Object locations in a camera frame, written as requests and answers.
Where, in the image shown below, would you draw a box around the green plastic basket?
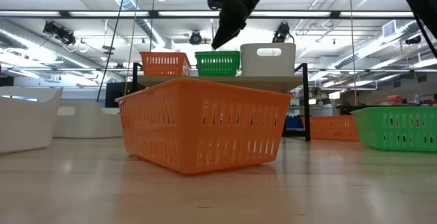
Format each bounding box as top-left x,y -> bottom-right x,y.
194,51 -> 241,56
350,105 -> 437,153
195,51 -> 241,77

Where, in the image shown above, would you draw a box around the orange plastic basket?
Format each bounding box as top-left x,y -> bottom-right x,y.
302,115 -> 360,142
139,51 -> 192,77
115,77 -> 294,176

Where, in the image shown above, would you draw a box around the white plastic bin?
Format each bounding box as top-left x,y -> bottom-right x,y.
53,100 -> 124,139
240,42 -> 297,78
0,86 -> 64,155

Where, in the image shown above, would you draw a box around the wooden shelf black metal legs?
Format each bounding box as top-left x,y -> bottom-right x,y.
131,62 -> 311,142

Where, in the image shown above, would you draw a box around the blue storage bin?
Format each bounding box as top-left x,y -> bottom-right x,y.
285,115 -> 305,131

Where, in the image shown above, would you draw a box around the black cabinet box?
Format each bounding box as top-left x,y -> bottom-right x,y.
104,81 -> 137,109

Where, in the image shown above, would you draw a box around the white ceiling vent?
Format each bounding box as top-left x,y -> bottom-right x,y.
382,19 -> 397,39

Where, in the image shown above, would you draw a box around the black ceiling lamp cluster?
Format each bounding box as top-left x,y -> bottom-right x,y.
42,20 -> 76,46

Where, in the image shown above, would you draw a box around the overhead frame light bar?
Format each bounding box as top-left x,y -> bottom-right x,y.
0,10 -> 437,19

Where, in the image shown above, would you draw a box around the silver ceiling air duct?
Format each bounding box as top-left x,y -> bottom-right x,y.
98,0 -> 168,49

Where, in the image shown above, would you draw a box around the tan hanging rope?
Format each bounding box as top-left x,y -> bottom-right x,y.
123,0 -> 141,98
348,0 -> 358,106

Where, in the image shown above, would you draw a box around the black hanging cable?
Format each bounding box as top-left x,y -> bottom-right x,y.
96,0 -> 129,102

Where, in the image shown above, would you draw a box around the black ceiling camera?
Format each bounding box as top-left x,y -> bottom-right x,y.
405,35 -> 423,46

